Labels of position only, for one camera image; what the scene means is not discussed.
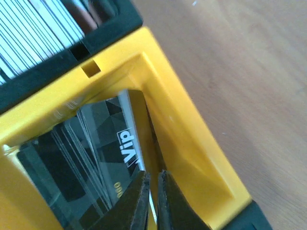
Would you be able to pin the black VIP card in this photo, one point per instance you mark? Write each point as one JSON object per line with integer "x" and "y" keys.
{"x": 122, "y": 138}

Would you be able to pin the black bin with red cards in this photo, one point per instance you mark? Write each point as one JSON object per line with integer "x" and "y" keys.
{"x": 124, "y": 19}

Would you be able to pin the yellow bin with black cards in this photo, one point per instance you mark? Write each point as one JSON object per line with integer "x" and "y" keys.
{"x": 191, "y": 154}

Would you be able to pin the black card stack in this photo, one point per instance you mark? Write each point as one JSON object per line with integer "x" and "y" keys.
{"x": 72, "y": 169}

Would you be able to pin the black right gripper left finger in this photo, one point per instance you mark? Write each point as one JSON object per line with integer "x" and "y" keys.
{"x": 129, "y": 213}

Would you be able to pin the red white card stack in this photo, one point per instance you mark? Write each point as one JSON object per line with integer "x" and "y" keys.
{"x": 31, "y": 31}

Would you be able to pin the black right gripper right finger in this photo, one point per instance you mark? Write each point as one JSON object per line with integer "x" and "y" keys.
{"x": 173, "y": 210}

